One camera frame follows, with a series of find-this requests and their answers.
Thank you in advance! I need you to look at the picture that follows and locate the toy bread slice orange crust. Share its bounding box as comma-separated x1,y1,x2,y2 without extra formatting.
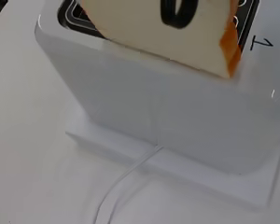
80,0,243,78

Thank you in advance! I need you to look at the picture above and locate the white steel toaster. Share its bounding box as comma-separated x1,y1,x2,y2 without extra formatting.
34,0,280,175

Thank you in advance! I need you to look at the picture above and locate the white toaster cable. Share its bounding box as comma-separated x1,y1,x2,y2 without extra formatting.
92,144,164,224

